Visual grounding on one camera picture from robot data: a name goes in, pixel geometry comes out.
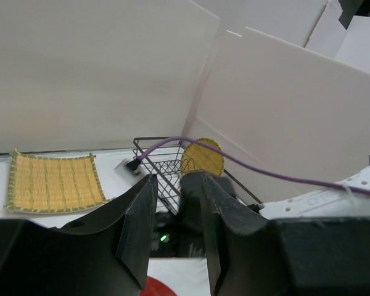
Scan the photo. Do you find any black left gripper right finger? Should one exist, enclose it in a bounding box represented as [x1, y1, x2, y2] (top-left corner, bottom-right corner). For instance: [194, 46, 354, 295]
[181, 173, 370, 295]

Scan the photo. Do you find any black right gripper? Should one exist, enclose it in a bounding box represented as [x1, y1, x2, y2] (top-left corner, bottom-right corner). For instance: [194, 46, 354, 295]
[150, 177, 244, 258]

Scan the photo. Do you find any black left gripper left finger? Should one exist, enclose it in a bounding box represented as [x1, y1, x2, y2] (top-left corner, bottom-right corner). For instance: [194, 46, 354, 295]
[0, 175, 158, 295]

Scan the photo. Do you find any red and teal floral plate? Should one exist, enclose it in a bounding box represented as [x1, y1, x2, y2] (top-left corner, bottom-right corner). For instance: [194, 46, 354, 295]
[139, 276, 176, 296]

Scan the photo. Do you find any round yellow woven plate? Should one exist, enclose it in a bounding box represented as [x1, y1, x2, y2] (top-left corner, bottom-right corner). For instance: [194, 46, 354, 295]
[180, 143, 224, 177]

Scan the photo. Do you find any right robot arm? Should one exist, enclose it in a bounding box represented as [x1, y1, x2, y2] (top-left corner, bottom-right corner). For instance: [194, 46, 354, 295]
[151, 154, 370, 258]

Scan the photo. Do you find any square yellow bamboo plate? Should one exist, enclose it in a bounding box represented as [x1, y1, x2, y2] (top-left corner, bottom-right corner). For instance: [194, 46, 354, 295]
[5, 150, 109, 215]

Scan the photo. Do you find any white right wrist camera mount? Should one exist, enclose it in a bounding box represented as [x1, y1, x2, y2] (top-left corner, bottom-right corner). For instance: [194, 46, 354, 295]
[114, 158, 142, 177]

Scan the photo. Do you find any black wire dish rack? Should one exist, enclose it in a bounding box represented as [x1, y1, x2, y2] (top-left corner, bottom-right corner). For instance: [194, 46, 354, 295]
[133, 137, 263, 215]

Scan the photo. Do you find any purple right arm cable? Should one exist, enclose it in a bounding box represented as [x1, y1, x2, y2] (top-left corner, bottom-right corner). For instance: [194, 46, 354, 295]
[134, 136, 370, 198]

